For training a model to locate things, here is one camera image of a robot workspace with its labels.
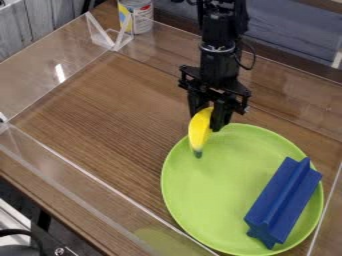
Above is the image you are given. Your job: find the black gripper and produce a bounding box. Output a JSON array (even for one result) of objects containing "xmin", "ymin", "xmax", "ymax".
[{"xmin": 179, "ymin": 51, "xmax": 251, "ymax": 132}]

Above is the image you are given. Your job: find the yellow toy banana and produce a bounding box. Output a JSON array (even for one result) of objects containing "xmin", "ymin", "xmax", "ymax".
[{"xmin": 188, "ymin": 107, "xmax": 214, "ymax": 158}]

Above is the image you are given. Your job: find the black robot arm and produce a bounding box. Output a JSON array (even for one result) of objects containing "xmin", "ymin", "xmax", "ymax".
[{"xmin": 172, "ymin": 0, "xmax": 256, "ymax": 132}]

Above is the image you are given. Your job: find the green round plate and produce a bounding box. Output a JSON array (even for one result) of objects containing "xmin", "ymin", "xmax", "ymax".
[{"xmin": 160, "ymin": 123, "xmax": 324, "ymax": 256}]

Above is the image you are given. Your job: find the blue plastic block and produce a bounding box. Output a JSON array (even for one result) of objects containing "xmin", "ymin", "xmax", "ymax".
[{"xmin": 243, "ymin": 157, "xmax": 322, "ymax": 250}]

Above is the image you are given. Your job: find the clear acrylic enclosure wall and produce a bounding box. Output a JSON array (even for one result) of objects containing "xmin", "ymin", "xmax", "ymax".
[{"xmin": 0, "ymin": 4, "xmax": 342, "ymax": 256}]

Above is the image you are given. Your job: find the clear acrylic corner bracket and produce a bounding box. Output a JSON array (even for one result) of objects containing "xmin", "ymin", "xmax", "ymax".
[{"xmin": 84, "ymin": 12, "xmax": 133, "ymax": 52}]

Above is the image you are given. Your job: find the black cable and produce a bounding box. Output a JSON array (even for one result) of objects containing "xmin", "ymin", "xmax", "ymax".
[{"xmin": 0, "ymin": 228, "xmax": 51, "ymax": 256}]

